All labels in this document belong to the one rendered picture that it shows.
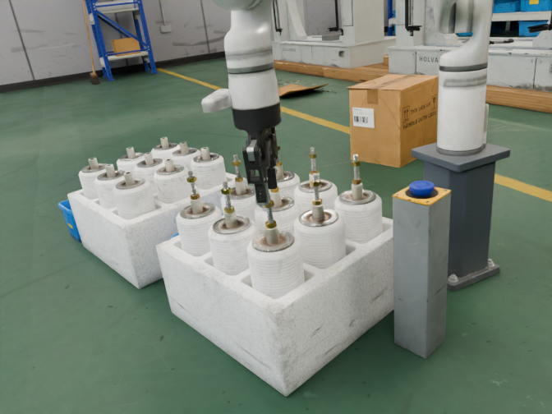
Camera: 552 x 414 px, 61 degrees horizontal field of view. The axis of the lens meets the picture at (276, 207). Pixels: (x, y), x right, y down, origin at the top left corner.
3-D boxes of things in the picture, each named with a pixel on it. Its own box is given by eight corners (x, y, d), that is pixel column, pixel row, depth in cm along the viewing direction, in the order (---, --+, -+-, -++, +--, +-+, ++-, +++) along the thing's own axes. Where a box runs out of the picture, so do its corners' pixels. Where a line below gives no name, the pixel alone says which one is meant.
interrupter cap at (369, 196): (382, 202, 93) (382, 199, 92) (346, 209, 92) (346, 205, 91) (368, 189, 99) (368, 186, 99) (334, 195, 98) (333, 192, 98)
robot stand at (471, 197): (454, 247, 122) (459, 135, 110) (500, 272, 109) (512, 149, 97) (409, 264, 117) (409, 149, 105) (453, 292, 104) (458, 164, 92)
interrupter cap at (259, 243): (255, 234, 86) (255, 231, 85) (296, 232, 85) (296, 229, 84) (248, 255, 79) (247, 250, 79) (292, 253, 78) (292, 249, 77)
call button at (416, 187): (417, 189, 81) (417, 177, 80) (439, 194, 78) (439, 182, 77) (404, 196, 79) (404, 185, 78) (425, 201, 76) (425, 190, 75)
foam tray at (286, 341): (290, 246, 132) (283, 187, 125) (411, 296, 104) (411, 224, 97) (171, 312, 109) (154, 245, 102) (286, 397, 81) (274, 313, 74)
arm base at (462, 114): (459, 140, 107) (462, 63, 100) (492, 149, 99) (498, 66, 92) (427, 149, 103) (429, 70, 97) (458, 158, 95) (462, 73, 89)
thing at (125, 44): (138, 52, 627) (135, 36, 619) (141, 52, 606) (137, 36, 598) (114, 56, 616) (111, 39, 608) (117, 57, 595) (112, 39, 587)
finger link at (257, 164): (242, 145, 69) (250, 178, 72) (239, 152, 68) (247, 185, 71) (259, 144, 68) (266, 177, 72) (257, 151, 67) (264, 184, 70)
